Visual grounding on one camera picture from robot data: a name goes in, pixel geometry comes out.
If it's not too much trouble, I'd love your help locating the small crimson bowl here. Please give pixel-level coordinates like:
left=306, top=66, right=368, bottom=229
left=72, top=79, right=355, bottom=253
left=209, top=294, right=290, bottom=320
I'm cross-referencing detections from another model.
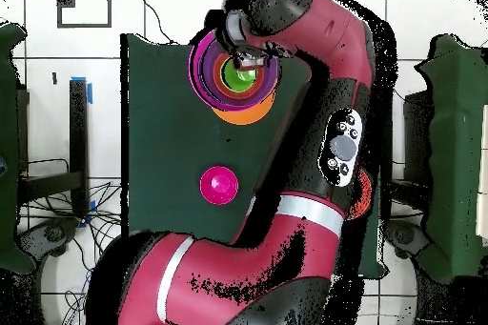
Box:
left=198, top=165, right=240, bottom=206

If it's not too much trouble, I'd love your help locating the green cup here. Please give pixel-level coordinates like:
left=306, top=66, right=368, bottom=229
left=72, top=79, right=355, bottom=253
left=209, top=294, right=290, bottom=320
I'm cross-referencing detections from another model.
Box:
left=220, top=57, right=259, bottom=94

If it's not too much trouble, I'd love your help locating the small red-orange bowl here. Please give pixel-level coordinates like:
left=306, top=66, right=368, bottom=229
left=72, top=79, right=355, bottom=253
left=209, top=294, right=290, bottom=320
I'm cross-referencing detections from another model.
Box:
left=212, top=51, right=268, bottom=100

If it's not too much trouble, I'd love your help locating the pink bowl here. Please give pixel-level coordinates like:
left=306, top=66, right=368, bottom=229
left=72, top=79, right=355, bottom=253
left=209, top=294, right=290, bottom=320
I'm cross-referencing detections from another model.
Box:
left=187, top=29, right=278, bottom=112

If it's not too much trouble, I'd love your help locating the dark green tablecloth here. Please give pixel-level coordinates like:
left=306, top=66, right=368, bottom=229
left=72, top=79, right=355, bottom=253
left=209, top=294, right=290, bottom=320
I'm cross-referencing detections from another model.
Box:
left=119, top=32, right=396, bottom=278

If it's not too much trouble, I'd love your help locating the large red-orange bowl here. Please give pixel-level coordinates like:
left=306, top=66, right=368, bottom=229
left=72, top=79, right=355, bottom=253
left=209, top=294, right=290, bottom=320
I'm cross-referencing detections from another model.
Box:
left=347, top=167, right=374, bottom=222

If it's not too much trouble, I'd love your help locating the blue tape strip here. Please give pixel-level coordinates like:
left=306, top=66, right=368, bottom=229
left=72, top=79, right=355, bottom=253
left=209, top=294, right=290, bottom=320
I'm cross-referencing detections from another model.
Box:
left=70, top=75, right=94, bottom=105

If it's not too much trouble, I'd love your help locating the black bench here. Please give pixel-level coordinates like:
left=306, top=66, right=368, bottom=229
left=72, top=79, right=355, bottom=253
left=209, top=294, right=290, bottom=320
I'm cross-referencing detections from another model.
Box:
left=16, top=78, right=90, bottom=219

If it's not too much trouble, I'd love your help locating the green cloth side table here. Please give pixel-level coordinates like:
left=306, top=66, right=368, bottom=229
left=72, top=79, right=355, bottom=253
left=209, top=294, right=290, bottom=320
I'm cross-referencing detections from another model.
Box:
left=0, top=21, right=37, bottom=276
left=415, top=33, right=488, bottom=284

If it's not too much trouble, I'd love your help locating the white box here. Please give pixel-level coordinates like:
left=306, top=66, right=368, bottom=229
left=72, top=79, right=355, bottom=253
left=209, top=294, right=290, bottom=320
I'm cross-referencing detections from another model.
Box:
left=475, top=103, right=488, bottom=248

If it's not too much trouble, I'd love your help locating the tangle of cables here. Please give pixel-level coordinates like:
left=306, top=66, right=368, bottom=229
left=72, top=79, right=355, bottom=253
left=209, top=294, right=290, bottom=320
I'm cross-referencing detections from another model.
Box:
left=16, top=158, right=123, bottom=325

